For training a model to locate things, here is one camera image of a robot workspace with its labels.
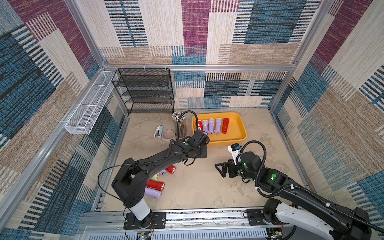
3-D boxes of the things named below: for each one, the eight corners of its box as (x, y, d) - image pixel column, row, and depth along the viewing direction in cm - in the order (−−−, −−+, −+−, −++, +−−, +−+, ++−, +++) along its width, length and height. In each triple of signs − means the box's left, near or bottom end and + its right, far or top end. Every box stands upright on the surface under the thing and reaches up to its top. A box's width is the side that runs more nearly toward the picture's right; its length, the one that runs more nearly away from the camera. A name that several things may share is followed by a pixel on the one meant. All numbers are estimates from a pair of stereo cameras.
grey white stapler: (154, 138, 106) (153, 136, 104) (156, 127, 113) (155, 125, 111) (162, 138, 106) (161, 136, 104) (164, 127, 112) (163, 125, 111)
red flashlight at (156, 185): (146, 187, 86) (144, 185, 83) (150, 180, 88) (148, 177, 85) (162, 192, 84) (161, 190, 81) (165, 185, 87) (164, 182, 84)
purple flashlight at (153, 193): (144, 195, 83) (142, 193, 81) (147, 188, 85) (145, 186, 83) (160, 199, 82) (159, 197, 79) (162, 192, 84) (161, 190, 81)
